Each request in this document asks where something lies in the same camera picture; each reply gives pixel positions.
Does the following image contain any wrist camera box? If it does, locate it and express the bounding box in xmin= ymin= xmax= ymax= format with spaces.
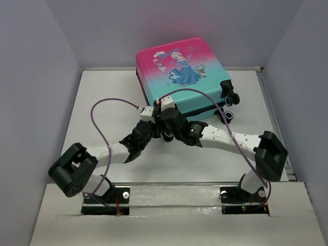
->
xmin=155 ymin=95 xmax=175 ymax=112
xmin=140 ymin=106 xmax=155 ymax=124

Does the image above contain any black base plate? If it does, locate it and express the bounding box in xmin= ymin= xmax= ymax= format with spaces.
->
xmin=80 ymin=186 xmax=130 ymax=216
xmin=218 ymin=186 xmax=270 ymax=215

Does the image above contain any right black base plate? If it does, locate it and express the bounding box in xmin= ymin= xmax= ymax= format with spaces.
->
xmin=218 ymin=186 xmax=270 ymax=215

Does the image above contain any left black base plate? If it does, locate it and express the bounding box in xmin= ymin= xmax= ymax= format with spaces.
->
xmin=80 ymin=186 xmax=130 ymax=216

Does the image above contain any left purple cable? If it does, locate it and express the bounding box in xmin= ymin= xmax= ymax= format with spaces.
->
xmin=90 ymin=97 xmax=141 ymax=212

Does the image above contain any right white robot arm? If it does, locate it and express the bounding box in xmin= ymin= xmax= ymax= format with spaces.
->
xmin=159 ymin=108 xmax=288 ymax=201

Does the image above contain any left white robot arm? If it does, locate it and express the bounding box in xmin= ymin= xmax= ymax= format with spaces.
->
xmin=48 ymin=120 xmax=160 ymax=203

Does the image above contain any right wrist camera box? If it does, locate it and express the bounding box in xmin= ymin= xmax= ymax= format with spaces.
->
xmin=155 ymin=95 xmax=175 ymax=112

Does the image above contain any purple cable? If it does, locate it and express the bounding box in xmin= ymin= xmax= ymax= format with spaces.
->
xmin=90 ymin=97 xmax=141 ymax=212
xmin=158 ymin=88 xmax=272 ymax=213

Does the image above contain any pink and teal suitcase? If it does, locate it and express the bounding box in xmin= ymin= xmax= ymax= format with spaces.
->
xmin=136 ymin=37 xmax=240 ymax=124

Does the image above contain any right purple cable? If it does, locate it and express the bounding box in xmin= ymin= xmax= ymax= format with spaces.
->
xmin=158 ymin=88 xmax=272 ymax=213

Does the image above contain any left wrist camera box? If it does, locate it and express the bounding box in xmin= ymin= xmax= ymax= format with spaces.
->
xmin=140 ymin=106 xmax=155 ymax=124

